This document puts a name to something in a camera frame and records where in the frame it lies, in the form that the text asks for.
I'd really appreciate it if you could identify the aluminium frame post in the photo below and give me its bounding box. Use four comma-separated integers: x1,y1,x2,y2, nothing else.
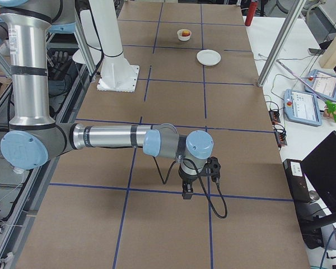
257,0,306,87

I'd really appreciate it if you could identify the black monitor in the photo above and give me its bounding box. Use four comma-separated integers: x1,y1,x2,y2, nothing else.
301,131,336,212

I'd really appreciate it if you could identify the black camera cable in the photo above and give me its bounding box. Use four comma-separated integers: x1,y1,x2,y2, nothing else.
155,158,228,219

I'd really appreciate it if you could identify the near blue teach pendant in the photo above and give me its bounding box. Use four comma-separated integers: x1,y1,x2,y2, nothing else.
284,89,322,127

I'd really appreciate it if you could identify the white plate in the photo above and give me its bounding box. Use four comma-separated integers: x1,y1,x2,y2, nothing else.
197,49,221,66

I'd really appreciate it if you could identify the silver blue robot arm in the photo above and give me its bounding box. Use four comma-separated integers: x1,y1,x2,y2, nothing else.
0,1,220,199

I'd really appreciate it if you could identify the white bowl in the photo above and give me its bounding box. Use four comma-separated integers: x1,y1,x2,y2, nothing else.
177,29,192,41

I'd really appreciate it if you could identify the red yellow apple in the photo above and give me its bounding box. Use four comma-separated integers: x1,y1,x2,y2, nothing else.
181,29,191,37

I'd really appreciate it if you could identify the blue teach pendant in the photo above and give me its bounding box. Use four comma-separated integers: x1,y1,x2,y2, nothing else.
305,69,336,101
284,89,322,127

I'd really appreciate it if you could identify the far blue teach pendant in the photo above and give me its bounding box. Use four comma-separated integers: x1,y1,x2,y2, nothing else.
305,69,336,101

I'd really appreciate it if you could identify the green grabber tool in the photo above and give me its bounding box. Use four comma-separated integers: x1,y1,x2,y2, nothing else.
324,100,336,122

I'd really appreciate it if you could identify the upper orange circuit board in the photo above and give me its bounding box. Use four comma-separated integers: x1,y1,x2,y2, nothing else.
268,110,281,125

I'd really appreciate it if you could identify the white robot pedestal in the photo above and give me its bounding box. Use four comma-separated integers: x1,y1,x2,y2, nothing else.
90,0,139,92

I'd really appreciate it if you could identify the red bottle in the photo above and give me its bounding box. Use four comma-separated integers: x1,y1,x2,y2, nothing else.
245,0,258,27

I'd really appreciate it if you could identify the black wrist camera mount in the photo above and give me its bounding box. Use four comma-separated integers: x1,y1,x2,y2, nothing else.
199,156,221,184

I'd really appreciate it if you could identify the orange circuit board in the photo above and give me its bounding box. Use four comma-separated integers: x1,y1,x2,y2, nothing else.
268,110,281,125
274,130,287,148

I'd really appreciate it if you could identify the lower orange circuit board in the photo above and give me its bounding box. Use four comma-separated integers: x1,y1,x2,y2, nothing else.
274,130,287,148

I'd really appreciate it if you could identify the black computer box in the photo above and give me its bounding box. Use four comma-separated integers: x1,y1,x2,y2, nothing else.
283,159,336,250

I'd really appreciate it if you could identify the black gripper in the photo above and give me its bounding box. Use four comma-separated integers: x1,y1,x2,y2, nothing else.
178,168,198,200

